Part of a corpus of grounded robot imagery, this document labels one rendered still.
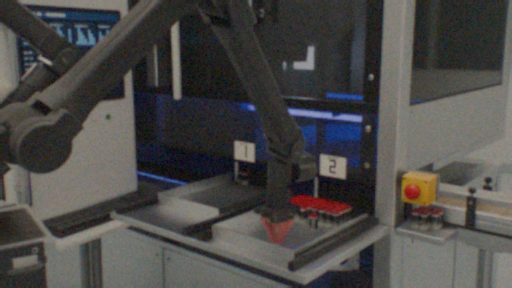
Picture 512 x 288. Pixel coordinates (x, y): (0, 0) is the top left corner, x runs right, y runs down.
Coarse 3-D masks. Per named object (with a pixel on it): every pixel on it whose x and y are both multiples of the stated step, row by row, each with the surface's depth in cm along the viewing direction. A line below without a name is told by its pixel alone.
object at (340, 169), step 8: (320, 160) 155; (328, 160) 153; (336, 160) 152; (344, 160) 150; (320, 168) 156; (328, 168) 154; (336, 168) 152; (344, 168) 150; (336, 176) 152; (344, 176) 151
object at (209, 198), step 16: (224, 176) 186; (160, 192) 164; (176, 192) 169; (192, 192) 175; (208, 192) 176; (224, 192) 176; (240, 192) 176; (256, 192) 176; (176, 208) 159; (192, 208) 155; (208, 208) 150; (224, 208) 150
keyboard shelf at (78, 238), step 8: (56, 216) 178; (104, 224) 168; (112, 224) 168; (120, 224) 169; (128, 224) 172; (80, 232) 162; (88, 232) 162; (96, 232) 162; (104, 232) 164; (112, 232) 167; (56, 240) 155; (64, 240) 155; (72, 240) 156; (80, 240) 157; (88, 240) 159; (56, 248) 154; (64, 248) 153
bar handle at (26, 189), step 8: (8, 32) 151; (8, 40) 152; (16, 40) 152; (16, 48) 152; (16, 56) 153; (16, 64) 153; (16, 72) 153; (16, 80) 154; (24, 176) 159; (24, 184) 159; (24, 192) 160; (24, 200) 160; (32, 200) 162
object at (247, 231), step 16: (224, 224) 138; (240, 224) 143; (256, 224) 145; (352, 224) 138; (224, 240) 133; (240, 240) 129; (256, 240) 126; (288, 240) 133; (304, 240) 134; (320, 240) 127; (272, 256) 123; (288, 256) 120
